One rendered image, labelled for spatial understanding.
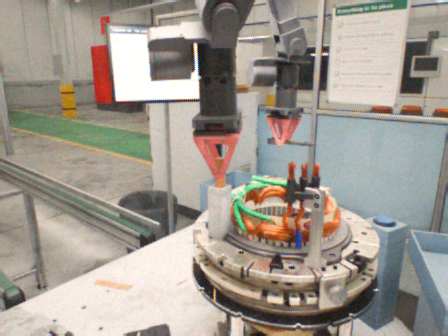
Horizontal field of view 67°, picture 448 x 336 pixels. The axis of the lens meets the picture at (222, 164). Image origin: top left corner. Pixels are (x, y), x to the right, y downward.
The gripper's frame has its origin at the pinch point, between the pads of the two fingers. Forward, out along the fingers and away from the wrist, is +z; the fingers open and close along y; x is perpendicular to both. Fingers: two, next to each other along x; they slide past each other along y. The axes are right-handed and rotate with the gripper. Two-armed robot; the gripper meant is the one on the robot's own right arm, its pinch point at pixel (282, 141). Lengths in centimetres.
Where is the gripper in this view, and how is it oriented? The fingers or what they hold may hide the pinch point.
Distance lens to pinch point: 93.2
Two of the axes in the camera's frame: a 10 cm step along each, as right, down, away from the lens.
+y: -5.9, 2.0, -7.8
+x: 8.1, 1.7, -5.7
